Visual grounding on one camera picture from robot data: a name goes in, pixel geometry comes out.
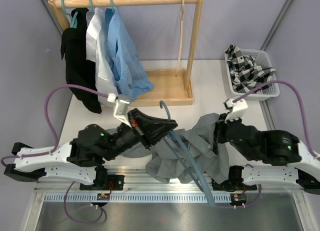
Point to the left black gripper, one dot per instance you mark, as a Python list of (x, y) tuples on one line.
[(150, 130)]

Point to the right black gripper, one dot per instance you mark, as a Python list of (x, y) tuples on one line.
[(219, 126)]

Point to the blue-grey hanger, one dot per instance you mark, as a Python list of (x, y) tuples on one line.
[(200, 181)]

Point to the black white checkered shirt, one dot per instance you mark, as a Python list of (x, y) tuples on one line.
[(245, 73)]

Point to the wooden hanger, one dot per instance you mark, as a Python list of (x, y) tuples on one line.
[(181, 26)]

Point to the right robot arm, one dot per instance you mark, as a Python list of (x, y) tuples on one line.
[(287, 161)]

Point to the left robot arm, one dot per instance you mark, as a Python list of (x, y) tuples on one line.
[(82, 159)]

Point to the light blue shirt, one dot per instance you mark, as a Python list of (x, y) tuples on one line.
[(131, 78)]

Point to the teal hanger of black shirt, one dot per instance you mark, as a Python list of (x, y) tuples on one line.
[(73, 18)]

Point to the teal hanger of blue shirt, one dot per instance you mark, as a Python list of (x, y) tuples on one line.
[(112, 5)]

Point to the teal hanger of white shirt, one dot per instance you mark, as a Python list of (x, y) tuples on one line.
[(91, 5)]

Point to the wooden clothes rack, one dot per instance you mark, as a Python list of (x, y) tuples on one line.
[(175, 91)]

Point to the white plastic basket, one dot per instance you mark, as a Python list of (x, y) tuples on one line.
[(261, 58)]

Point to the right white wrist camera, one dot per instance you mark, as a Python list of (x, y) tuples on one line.
[(236, 109)]

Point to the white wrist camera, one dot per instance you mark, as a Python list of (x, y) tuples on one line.
[(121, 106), (236, 109)]

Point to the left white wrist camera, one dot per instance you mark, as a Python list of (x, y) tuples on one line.
[(121, 106)]

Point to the aluminium mounting rail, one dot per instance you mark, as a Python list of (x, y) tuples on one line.
[(138, 187)]

